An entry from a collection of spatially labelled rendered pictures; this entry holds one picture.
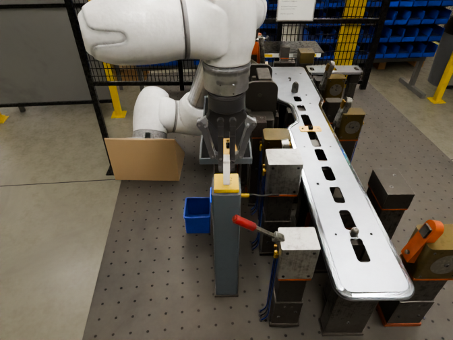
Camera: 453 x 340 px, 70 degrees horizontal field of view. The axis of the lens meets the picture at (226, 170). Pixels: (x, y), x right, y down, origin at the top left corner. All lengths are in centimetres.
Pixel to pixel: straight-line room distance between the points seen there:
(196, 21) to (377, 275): 67
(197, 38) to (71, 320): 172
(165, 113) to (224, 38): 98
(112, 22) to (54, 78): 308
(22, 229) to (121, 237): 136
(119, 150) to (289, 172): 79
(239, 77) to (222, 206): 33
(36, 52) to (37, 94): 42
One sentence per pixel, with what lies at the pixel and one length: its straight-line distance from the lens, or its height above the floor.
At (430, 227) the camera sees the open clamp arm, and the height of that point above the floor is 110.
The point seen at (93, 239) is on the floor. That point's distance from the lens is 233.
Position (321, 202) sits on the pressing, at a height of 100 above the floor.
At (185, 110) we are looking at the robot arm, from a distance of 149.
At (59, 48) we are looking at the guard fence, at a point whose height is 69.
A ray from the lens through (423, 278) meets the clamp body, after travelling 99.
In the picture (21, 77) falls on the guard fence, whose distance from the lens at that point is 374.
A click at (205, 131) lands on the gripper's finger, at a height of 130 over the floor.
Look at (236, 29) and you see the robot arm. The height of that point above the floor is 152.
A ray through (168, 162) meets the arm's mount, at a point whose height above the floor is 81.
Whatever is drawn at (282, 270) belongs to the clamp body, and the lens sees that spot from 84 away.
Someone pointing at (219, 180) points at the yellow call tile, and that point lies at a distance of 79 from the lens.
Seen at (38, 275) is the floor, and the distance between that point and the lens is 228.
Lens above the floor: 167
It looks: 38 degrees down
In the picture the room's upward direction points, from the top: straight up
